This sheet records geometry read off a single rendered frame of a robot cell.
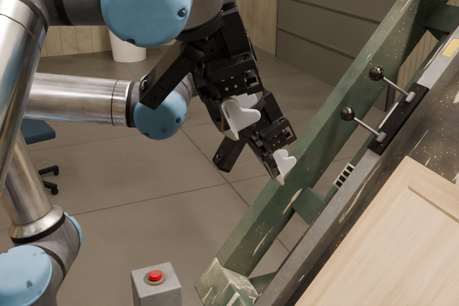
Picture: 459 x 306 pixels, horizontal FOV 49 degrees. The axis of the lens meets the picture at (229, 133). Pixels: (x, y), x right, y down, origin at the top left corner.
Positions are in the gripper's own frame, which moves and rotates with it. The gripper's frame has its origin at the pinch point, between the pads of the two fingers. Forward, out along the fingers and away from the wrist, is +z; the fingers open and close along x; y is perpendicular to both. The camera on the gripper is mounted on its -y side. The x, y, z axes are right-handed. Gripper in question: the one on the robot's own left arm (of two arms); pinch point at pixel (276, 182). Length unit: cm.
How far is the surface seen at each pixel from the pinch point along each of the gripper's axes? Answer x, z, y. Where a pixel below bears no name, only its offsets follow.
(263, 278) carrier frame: 35, 57, -13
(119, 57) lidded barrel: 616, 148, -2
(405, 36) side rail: 31, 9, 58
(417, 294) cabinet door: -21.4, 27.8, 10.5
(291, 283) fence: 6.8, 35.1, -8.3
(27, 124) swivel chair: 282, 52, -90
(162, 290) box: 25, 28, -38
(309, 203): 25.6, 34.0, 9.7
